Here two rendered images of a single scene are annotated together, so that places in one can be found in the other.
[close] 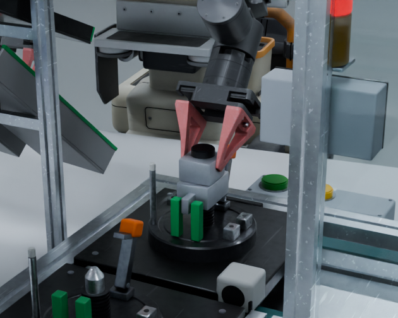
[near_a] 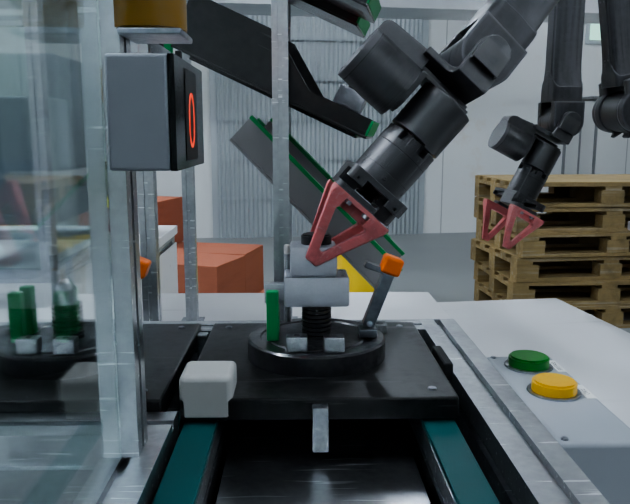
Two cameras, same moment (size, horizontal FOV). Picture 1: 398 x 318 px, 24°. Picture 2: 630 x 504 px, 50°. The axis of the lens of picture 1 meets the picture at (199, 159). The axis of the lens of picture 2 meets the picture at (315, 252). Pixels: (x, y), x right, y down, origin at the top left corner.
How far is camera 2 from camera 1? 101 cm
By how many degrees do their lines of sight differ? 61
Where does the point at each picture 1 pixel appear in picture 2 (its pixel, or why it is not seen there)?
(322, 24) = not seen: outside the picture
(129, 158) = (581, 346)
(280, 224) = (404, 379)
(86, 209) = not seen: hidden behind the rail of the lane
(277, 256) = (311, 392)
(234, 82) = (371, 162)
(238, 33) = (377, 94)
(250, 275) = (204, 372)
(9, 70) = (254, 141)
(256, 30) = (434, 103)
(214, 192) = (303, 289)
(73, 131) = (335, 228)
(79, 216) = not seen: hidden behind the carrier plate
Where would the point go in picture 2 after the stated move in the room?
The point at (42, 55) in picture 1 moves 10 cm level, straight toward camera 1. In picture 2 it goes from (275, 129) to (205, 128)
